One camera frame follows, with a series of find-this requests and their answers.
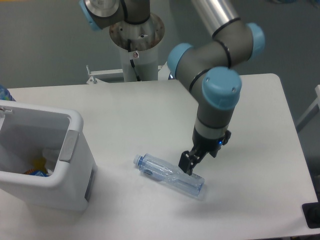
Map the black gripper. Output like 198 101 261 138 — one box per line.
178 128 232 175

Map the clear plastic water bottle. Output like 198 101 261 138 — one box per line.
133 154 205 197

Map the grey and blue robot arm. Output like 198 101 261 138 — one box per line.
79 0 265 175

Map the white plastic trash can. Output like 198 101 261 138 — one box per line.
0 100 97 211

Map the colourful trash inside bin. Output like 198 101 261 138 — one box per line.
23 148 60 177

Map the black device at table edge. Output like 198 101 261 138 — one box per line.
302 202 320 229

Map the blue patterned object at left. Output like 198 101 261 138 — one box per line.
0 85 16 102

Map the white metal base bracket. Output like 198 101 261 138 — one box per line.
86 64 174 85

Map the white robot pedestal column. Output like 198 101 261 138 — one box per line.
109 13 165 82

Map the white frame at right edge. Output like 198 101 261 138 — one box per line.
295 84 320 133

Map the black cable on pedestal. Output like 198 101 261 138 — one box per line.
126 38 141 82

